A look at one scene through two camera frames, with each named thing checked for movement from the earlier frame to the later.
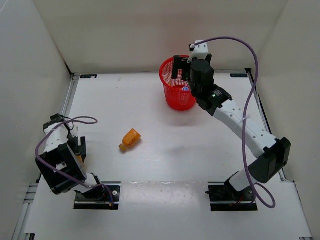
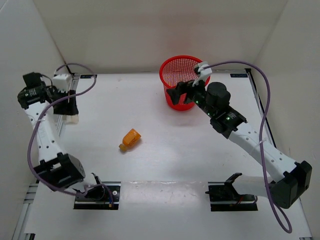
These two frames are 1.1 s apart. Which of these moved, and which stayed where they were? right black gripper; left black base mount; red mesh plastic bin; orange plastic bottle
Moved: right black gripper
Stayed: red mesh plastic bin; left black base mount; orange plastic bottle
